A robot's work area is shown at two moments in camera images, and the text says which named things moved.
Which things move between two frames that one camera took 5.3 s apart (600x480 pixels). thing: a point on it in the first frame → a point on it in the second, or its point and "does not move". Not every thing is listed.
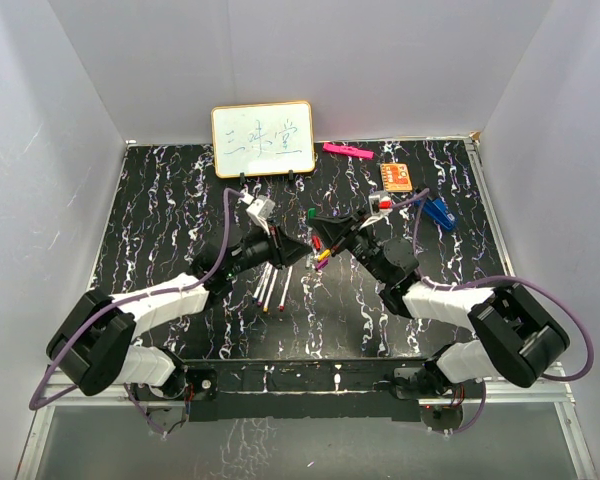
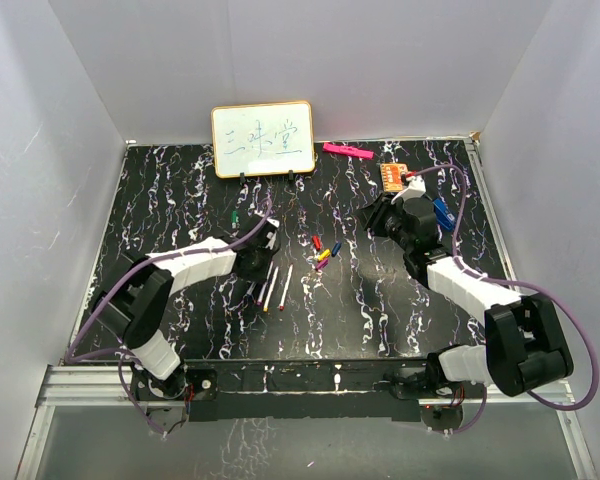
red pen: (282, 303) does not move
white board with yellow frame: (263, 139) does not move
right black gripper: (337, 229) → (372, 216)
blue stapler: (437, 209) does not move
